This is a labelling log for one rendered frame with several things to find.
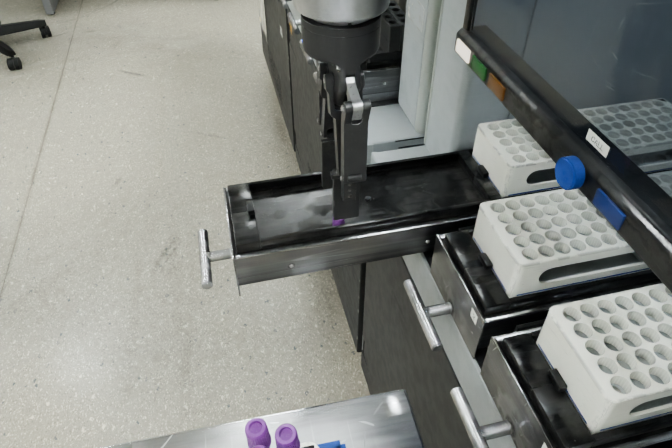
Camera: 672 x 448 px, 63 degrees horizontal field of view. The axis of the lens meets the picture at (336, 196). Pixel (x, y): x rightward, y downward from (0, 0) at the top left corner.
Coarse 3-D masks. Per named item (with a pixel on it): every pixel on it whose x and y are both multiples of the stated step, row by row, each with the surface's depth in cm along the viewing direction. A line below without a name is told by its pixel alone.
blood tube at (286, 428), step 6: (282, 426) 36; (288, 426) 36; (276, 432) 35; (282, 432) 36; (288, 432) 36; (294, 432) 35; (276, 438) 35; (282, 438) 35; (288, 438) 35; (294, 438) 35; (276, 444) 36; (282, 444) 35; (288, 444) 35; (294, 444) 35
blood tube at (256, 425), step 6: (252, 420) 36; (258, 420) 36; (264, 420) 36; (246, 426) 36; (252, 426) 36; (258, 426) 36; (264, 426) 36; (246, 432) 35; (252, 432) 36; (258, 432) 36; (264, 432) 35; (252, 438) 35; (258, 438) 35; (264, 438) 36; (270, 438) 37; (252, 444) 36; (258, 444) 36; (264, 444) 36; (270, 444) 37
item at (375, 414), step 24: (312, 408) 49; (336, 408) 49; (360, 408) 49; (384, 408) 49; (408, 408) 49; (192, 432) 47; (216, 432) 47; (240, 432) 47; (312, 432) 47; (336, 432) 47; (360, 432) 47; (384, 432) 47; (408, 432) 47
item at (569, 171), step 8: (560, 160) 49; (568, 160) 48; (576, 160) 48; (560, 168) 49; (568, 168) 48; (576, 168) 47; (584, 168) 48; (560, 176) 49; (568, 176) 48; (576, 176) 47; (584, 176) 47; (560, 184) 49; (568, 184) 48; (576, 184) 48
